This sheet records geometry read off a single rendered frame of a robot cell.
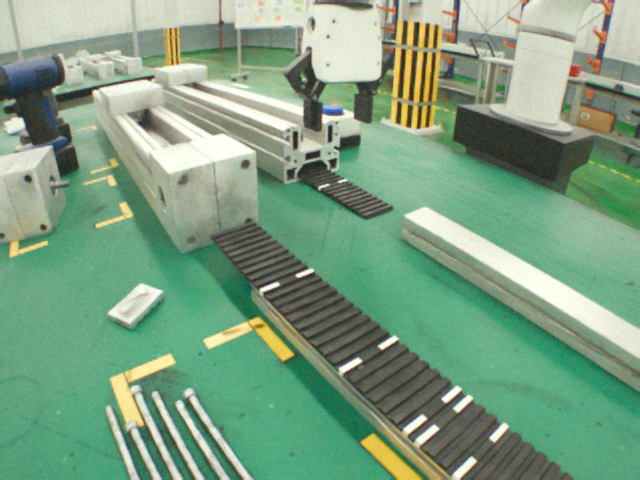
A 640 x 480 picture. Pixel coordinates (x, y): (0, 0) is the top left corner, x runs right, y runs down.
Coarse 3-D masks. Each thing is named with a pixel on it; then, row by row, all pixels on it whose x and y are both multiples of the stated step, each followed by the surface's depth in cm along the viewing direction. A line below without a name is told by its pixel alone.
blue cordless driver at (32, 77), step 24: (0, 72) 46; (24, 72) 49; (48, 72) 52; (0, 96) 47; (24, 96) 51; (48, 96) 56; (24, 120) 53; (48, 120) 57; (48, 144) 57; (72, 168) 62
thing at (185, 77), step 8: (184, 64) 102; (192, 64) 101; (160, 72) 94; (168, 72) 89; (176, 72) 90; (184, 72) 91; (192, 72) 93; (200, 72) 94; (160, 80) 96; (168, 80) 90; (176, 80) 91; (184, 80) 92; (192, 80) 94; (200, 80) 95; (192, 88) 96
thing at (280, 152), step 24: (168, 96) 95; (192, 96) 79; (216, 96) 86; (240, 96) 76; (192, 120) 83; (216, 120) 71; (240, 120) 65; (264, 120) 56; (288, 120) 64; (336, 120) 57; (264, 144) 58; (288, 144) 54; (312, 144) 59; (336, 144) 59; (264, 168) 60; (288, 168) 56; (336, 168) 61
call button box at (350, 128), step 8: (344, 112) 71; (344, 120) 68; (352, 120) 69; (336, 128) 68; (344, 128) 69; (352, 128) 70; (360, 128) 72; (344, 136) 70; (352, 136) 71; (360, 136) 72; (344, 144) 71; (352, 144) 72
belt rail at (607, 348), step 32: (416, 224) 42; (448, 224) 42; (448, 256) 40; (480, 256) 36; (512, 256) 37; (512, 288) 34; (544, 288) 32; (544, 320) 31; (576, 320) 28; (608, 320) 28; (608, 352) 27
